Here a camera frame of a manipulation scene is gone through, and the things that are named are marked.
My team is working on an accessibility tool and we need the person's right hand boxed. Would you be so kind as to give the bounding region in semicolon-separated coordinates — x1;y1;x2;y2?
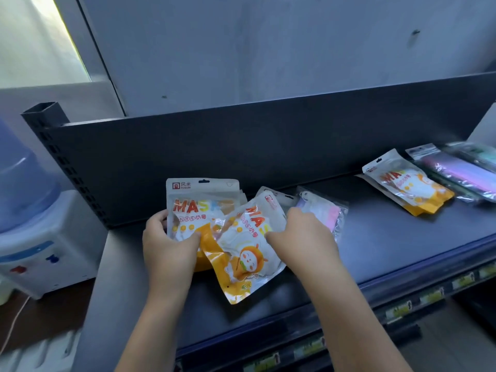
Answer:
265;207;342;277

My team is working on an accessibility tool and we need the person's left hand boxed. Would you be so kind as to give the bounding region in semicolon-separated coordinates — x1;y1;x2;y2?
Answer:
142;209;203;293

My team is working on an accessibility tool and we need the person's right forearm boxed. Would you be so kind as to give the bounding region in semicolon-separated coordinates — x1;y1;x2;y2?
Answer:
294;263;413;372

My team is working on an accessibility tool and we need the person's left forearm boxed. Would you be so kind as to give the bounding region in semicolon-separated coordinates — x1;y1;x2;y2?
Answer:
115;284;194;372

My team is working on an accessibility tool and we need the clear packet of pink masks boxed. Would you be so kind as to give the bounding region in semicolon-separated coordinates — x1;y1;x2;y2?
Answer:
295;186;349;243

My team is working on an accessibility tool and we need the dark metal shelf unit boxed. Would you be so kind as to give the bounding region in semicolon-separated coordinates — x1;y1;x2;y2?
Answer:
21;71;496;372

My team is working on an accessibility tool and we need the white water dispenser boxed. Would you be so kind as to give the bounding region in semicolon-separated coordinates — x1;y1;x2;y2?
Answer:
0;189;108;301

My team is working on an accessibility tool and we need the row of shelf price labels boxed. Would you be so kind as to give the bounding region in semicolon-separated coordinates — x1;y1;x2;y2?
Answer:
242;262;496;372

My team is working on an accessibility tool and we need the blue water bottle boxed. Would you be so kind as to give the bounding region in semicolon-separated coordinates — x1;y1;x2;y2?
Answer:
0;118;63;234

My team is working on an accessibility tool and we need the clear packet of purple masks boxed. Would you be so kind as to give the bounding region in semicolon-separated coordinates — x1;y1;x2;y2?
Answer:
405;143;496;203

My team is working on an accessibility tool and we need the clear packet of green masks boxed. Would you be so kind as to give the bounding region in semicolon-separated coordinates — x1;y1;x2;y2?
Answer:
445;141;496;172

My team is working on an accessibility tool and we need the thin white cable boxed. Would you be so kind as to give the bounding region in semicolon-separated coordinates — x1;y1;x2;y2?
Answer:
0;294;31;357

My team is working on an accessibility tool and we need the grey window frame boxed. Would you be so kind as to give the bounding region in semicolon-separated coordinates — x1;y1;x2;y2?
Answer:
51;0;127;117

